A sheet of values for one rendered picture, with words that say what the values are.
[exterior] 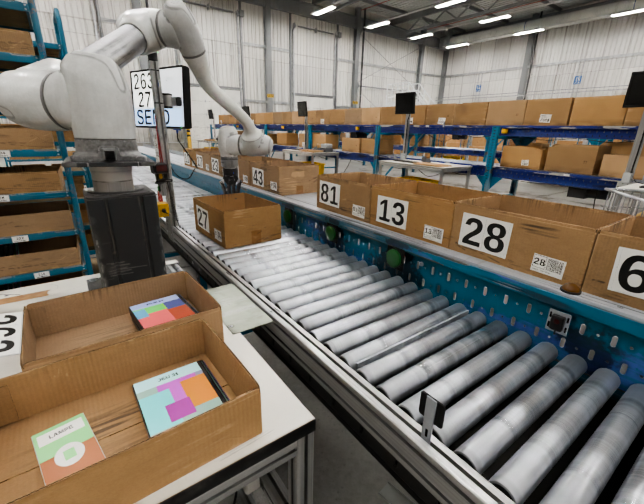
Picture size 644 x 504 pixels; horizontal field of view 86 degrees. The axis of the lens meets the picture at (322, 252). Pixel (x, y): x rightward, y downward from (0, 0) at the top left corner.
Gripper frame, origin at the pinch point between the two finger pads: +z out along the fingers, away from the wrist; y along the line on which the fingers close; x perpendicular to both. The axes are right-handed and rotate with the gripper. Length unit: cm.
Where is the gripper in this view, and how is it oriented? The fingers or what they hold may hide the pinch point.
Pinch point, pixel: (232, 204)
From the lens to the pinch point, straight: 201.8
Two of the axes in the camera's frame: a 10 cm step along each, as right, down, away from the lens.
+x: 5.9, 2.8, -7.6
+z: -0.2, 9.4, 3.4
